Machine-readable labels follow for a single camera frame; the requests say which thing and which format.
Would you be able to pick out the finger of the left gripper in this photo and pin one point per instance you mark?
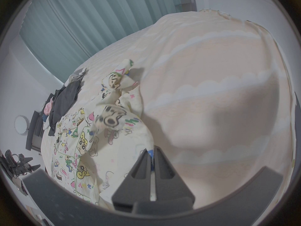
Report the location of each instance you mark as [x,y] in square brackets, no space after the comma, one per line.
[27,160]
[34,167]

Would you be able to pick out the black cabinet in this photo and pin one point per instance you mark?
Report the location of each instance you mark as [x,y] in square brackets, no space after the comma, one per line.
[35,131]

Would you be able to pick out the pink garment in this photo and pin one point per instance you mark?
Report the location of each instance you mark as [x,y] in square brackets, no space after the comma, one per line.
[48,108]

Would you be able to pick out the blue-green curtain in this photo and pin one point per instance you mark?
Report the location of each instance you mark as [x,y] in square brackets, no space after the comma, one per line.
[82,27]

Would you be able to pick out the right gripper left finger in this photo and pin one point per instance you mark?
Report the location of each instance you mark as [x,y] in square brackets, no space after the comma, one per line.
[138,187]

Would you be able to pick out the white printed pyjama top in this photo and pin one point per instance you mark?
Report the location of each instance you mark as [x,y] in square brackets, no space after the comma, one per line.
[112,154]

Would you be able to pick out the black garment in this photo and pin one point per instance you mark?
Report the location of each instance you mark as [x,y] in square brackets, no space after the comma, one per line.
[63,102]

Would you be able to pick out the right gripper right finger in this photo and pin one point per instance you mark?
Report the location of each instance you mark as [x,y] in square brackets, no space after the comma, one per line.
[169,187]

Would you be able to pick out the dark blue garment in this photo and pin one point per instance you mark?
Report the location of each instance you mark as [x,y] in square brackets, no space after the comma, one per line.
[45,118]

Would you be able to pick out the bed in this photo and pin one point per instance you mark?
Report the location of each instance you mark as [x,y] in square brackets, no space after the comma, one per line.
[211,90]

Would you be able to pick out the grey bedside table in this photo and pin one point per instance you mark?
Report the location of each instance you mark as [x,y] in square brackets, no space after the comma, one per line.
[185,5]

